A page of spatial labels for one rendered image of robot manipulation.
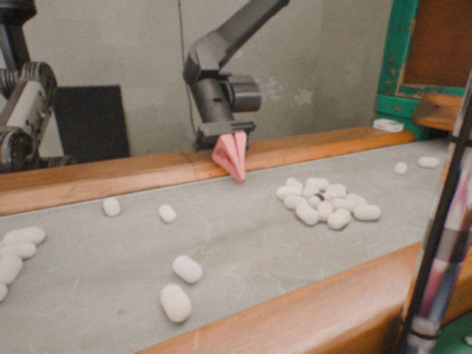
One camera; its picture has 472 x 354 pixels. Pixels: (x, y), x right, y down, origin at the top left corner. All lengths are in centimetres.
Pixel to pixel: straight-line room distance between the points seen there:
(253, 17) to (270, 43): 191
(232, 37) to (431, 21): 48
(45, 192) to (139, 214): 15
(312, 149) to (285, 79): 209
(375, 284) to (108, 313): 23
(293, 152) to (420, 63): 42
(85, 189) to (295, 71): 242
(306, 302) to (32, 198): 40
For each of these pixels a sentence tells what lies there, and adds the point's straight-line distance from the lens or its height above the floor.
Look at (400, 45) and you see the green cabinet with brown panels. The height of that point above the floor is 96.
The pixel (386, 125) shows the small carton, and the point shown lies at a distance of 85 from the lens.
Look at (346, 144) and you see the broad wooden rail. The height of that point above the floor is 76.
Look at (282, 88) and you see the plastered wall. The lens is 271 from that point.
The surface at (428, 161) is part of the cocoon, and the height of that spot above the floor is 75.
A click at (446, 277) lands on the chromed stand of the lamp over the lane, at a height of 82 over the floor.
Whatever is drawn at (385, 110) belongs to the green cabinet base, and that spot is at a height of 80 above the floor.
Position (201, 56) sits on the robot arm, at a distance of 58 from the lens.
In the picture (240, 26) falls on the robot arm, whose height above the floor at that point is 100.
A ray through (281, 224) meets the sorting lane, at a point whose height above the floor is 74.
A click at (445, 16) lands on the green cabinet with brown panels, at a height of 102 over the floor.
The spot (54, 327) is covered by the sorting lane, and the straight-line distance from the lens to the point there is 30.
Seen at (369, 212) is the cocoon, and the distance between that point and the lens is 42.
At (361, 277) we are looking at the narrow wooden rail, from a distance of 29.
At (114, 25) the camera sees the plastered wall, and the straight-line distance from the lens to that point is 238.
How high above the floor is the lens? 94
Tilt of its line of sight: 23 degrees down
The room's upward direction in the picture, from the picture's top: straight up
